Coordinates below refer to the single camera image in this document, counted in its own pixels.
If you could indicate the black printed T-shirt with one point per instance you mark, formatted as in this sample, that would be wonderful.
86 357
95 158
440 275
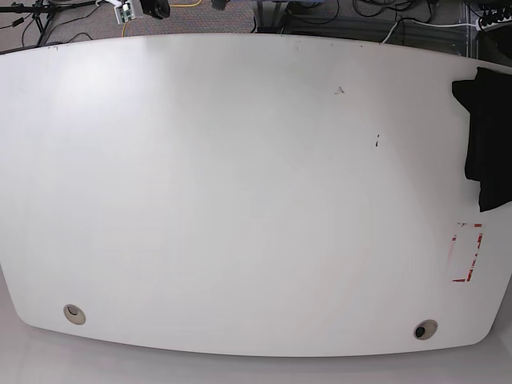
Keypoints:
487 98

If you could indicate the robot arm image left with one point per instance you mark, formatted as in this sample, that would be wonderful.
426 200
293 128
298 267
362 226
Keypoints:
158 9

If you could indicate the red tape marking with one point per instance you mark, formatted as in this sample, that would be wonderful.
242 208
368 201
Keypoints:
464 249

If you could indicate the black tripod stand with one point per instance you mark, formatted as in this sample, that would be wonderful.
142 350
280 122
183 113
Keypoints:
34 22

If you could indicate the white power strip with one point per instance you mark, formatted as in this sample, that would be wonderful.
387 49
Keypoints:
495 19

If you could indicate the right table cable grommet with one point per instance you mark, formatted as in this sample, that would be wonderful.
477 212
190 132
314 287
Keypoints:
425 330

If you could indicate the table cable grommet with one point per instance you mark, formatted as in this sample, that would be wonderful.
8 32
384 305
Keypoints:
425 330
74 314

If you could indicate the left table cable grommet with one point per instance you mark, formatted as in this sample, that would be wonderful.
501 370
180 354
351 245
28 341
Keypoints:
74 314

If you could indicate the wrist camera board image left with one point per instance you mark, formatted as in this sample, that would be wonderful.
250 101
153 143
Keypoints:
126 11

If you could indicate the aluminium frame rack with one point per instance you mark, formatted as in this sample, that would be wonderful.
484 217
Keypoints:
428 25

